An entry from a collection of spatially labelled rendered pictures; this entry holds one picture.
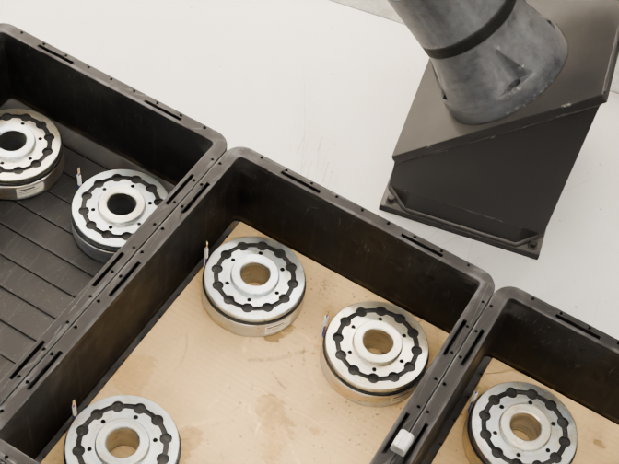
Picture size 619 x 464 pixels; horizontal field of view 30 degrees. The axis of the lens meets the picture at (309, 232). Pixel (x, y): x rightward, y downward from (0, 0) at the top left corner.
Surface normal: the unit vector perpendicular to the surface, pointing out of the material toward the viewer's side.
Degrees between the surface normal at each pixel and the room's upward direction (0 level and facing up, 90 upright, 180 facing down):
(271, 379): 0
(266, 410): 0
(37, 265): 0
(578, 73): 44
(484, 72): 66
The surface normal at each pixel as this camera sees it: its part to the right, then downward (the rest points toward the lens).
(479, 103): -0.47, 0.51
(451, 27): -0.14, 0.68
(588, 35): -0.58, -0.64
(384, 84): 0.10, -0.60
